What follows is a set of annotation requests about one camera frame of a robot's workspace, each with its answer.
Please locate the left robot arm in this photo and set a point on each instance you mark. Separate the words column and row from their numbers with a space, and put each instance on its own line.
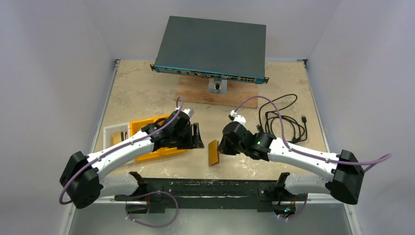
column 82, row 178

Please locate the yellow bin with silver cards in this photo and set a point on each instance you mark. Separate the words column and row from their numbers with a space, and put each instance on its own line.
column 140, row 142

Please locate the metal switch stand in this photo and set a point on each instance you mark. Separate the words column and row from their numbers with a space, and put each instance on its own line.
column 217, row 86

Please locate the yellow bin with black cards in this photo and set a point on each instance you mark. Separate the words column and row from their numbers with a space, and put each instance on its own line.
column 167, row 151

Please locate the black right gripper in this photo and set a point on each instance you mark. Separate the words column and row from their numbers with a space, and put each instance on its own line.
column 223, row 145

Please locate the white plastic tray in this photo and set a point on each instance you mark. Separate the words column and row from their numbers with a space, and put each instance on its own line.
column 115, row 134

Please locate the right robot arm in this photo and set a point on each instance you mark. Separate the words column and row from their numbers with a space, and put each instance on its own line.
column 339, row 175

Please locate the tan leather card holder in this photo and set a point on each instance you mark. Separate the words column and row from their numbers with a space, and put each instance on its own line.
column 213, row 154

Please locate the blue network switch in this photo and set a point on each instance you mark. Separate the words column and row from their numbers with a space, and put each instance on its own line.
column 213, row 49

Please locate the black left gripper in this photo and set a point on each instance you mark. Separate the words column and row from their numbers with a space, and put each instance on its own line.
column 194, row 141

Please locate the wooden board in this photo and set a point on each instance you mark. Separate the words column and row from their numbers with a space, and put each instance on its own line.
column 199, row 90

